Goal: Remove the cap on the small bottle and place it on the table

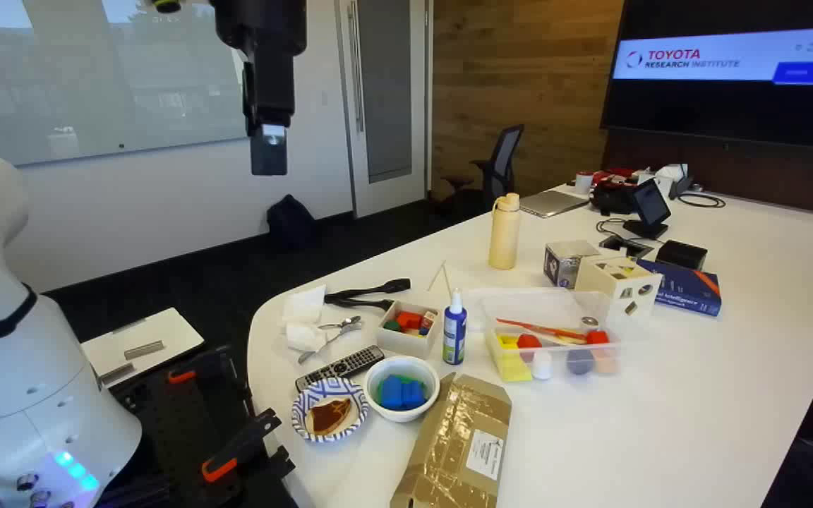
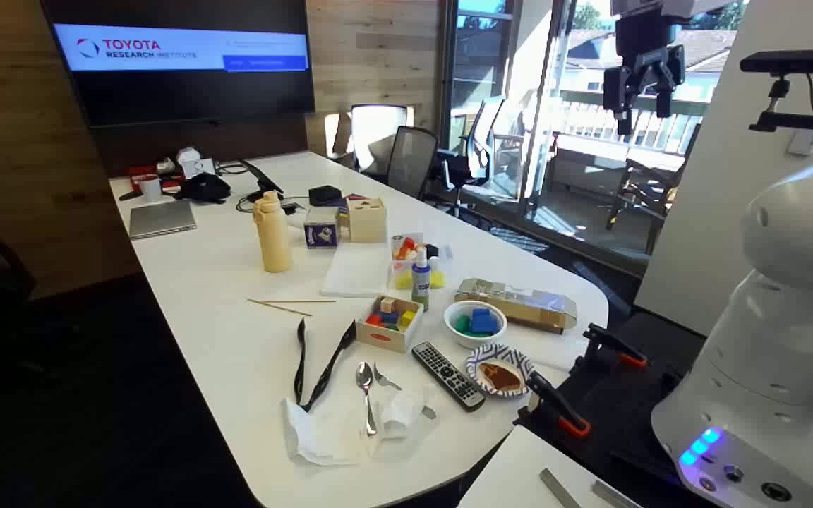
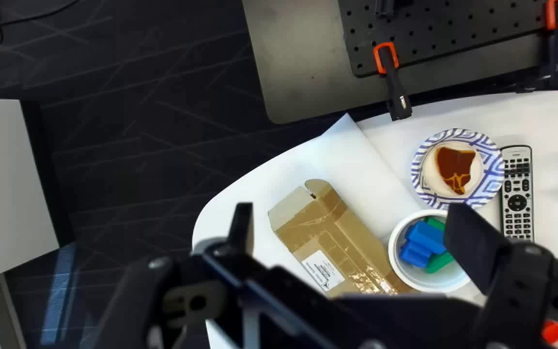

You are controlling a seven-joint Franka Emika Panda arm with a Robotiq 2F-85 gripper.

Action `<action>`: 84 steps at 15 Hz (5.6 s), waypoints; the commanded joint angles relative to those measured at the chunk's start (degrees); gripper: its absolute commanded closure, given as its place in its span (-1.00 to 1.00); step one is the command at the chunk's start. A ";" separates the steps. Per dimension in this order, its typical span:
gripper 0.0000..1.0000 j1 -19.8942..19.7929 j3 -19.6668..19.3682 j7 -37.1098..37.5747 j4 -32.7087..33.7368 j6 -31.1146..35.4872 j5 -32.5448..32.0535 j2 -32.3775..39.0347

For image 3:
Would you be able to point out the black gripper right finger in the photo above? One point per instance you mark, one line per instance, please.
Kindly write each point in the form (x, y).
(473, 243)

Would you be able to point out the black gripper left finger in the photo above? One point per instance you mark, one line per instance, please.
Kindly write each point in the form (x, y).
(241, 228)

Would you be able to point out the green block in bowl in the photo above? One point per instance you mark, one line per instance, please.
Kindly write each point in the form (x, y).
(438, 261)

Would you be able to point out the blue blocks in bowl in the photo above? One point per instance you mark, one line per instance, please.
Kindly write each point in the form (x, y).
(423, 241)

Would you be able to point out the white bowl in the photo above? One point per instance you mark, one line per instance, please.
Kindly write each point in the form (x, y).
(446, 280)

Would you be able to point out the toast slice with spread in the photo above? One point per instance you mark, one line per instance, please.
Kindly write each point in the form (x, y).
(452, 170)

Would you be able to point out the blue patterned paper plate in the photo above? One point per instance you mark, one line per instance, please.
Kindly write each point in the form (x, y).
(493, 168)

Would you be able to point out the grey remote control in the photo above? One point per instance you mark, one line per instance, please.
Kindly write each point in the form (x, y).
(516, 195)

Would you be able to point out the black pegboard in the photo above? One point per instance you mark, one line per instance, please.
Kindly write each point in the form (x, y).
(425, 32)

